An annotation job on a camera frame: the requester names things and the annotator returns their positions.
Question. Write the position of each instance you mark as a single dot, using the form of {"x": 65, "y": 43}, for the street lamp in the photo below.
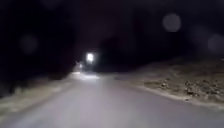
{"x": 89, "y": 57}

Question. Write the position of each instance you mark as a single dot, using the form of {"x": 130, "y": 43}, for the grey asphalt road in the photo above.
{"x": 103, "y": 106}

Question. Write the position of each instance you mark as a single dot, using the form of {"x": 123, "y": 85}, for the leaf-strewn earth bank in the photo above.
{"x": 186, "y": 81}

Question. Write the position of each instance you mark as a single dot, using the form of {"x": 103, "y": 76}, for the dark row of trees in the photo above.
{"x": 33, "y": 50}

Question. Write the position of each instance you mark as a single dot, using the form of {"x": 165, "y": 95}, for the pale roadside verge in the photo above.
{"x": 26, "y": 95}

